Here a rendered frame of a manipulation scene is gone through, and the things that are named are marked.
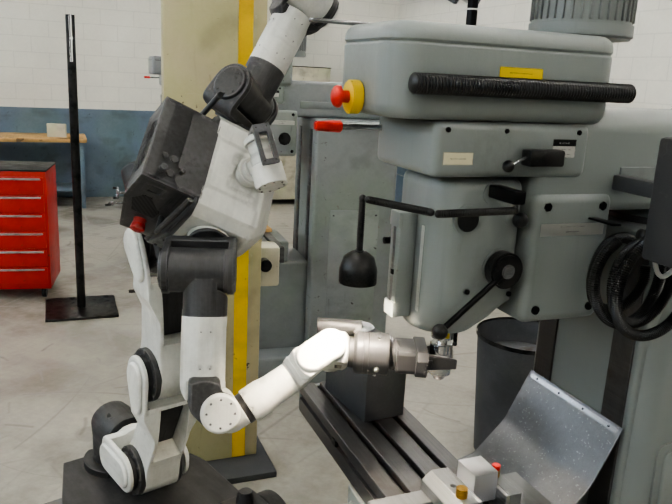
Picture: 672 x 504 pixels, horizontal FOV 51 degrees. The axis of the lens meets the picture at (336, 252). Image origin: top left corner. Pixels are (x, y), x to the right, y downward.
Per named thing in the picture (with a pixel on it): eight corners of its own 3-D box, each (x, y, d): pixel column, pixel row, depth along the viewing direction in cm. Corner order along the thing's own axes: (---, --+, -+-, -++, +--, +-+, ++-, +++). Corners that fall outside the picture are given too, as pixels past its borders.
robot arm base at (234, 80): (192, 110, 155) (233, 117, 150) (212, 59, 157) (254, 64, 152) (227, 140, 168) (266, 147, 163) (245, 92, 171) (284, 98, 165)
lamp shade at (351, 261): (330, 281, 132) (332, 249, 130) (356, 274, 137) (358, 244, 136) (358, 290, 127) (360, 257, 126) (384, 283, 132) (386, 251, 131)
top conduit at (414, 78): (416, 94, 112) (418, 71, 111) (404, 93, 115) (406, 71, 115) (635, 104, 128) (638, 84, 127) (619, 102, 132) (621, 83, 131)
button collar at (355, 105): (353, 114, 123) (355, 79, 122) (340, 112, 129) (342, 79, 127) (363, 115, 124) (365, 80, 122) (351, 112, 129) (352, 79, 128)
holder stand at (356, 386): (363, 423, 179) (368, 350, 174) (324, 388, 197) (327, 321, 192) (403, 414, 184) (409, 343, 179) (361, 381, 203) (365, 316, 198)
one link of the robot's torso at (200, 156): (83, 256, 155) (140, 195, 128) (126, 135, 171) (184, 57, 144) (203, 302, 169) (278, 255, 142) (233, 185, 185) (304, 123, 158)
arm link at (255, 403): (303, 395, 140) (221, 452, 136) (293, 388, 150) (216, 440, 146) (276, 351, 139) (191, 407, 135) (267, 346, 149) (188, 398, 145)
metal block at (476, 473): (472, 504, 132) (475, 476, 131) (455, 487, 138) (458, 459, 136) (495, 499, 134) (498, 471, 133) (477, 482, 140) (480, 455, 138)
